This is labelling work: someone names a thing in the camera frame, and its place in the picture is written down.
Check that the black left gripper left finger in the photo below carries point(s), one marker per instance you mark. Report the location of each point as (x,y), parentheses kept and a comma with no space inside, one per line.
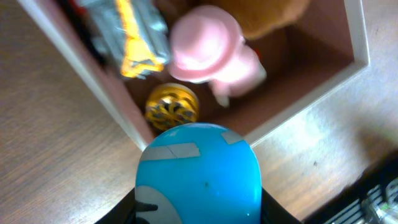
(123,213)

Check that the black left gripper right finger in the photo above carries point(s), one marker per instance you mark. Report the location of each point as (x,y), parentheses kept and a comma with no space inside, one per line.
(274,213)

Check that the blue ball toy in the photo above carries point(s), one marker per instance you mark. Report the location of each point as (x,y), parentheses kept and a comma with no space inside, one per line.
(198,173)

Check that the yellow round wheel toy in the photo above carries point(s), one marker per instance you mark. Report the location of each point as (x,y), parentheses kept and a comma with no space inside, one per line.
(170,105)

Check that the white box pink inside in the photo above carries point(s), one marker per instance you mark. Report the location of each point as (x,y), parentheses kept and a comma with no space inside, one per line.
(255,119)

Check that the pink white duck toy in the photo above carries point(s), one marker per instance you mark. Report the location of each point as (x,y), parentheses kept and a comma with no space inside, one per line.
(208,46)

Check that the brown plush toy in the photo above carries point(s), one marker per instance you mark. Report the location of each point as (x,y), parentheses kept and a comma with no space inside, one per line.
(260,17)

